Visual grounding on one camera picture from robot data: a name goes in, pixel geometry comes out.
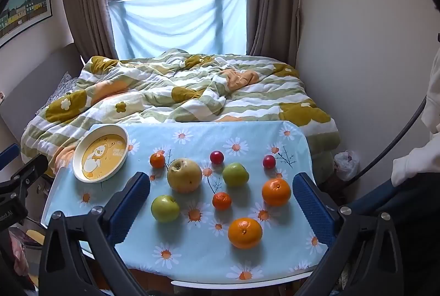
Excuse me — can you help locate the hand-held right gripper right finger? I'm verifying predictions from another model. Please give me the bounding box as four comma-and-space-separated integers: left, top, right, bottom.
292, 172, 404, 296

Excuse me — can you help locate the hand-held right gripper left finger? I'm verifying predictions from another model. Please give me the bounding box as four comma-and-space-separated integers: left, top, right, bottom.
38, 171, 152, 296

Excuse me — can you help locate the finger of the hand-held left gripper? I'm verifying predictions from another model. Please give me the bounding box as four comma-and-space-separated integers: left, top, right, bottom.
0, 143, 20, 170
0, 154, 49, 202

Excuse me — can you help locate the green apple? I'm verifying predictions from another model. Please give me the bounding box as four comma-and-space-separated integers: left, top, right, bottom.
151, 195, 180, 223
222, 162, 250, 187

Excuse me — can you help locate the large orange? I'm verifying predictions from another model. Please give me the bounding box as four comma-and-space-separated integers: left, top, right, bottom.
262, 178, 292, 207
227, 217, 263, 250

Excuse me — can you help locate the cream yellow printed bowl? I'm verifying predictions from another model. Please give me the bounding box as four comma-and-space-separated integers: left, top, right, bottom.
72, 125, 130, 183

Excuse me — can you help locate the yellow pear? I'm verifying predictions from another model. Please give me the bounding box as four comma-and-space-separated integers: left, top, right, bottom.
167, 158, 203, 194

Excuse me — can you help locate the small tangerine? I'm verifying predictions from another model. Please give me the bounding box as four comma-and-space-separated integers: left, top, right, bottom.
212, 192, 232, 211
149, 152, 166, 169

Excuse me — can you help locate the yellow box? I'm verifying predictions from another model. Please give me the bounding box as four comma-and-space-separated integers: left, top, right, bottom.
21, 229, 45, 245

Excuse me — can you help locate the pink bag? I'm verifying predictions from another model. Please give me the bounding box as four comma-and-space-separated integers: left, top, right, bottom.
7, 227, 31, 279

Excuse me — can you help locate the plastic bag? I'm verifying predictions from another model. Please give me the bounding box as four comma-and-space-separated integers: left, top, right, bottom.
333, 150, 361, 181

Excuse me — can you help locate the grey headboard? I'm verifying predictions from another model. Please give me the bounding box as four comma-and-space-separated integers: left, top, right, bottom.
0, 43, 86, 145

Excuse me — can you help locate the patterned pillow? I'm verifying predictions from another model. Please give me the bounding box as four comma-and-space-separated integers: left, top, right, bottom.
41, 73, 74, 111

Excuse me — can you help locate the blue daisy tablecloth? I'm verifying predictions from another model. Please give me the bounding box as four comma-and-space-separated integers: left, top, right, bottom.
40, 121, 329, 284

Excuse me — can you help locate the white garment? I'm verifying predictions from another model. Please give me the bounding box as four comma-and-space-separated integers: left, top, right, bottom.
392, 49, 440, 187

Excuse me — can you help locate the green striped flower blanket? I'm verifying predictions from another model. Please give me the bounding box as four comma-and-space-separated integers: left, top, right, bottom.
21, 49, 341, 180

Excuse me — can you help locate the light blue window cloth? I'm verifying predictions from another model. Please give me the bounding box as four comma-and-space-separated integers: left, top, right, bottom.
109, 0, 248, 59

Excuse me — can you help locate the black hoop cable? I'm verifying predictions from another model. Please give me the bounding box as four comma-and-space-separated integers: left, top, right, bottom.
356, 93, 430, 181

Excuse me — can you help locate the framed wall poster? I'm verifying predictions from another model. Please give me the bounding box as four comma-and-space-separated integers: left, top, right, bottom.
0, 0, 53, 48

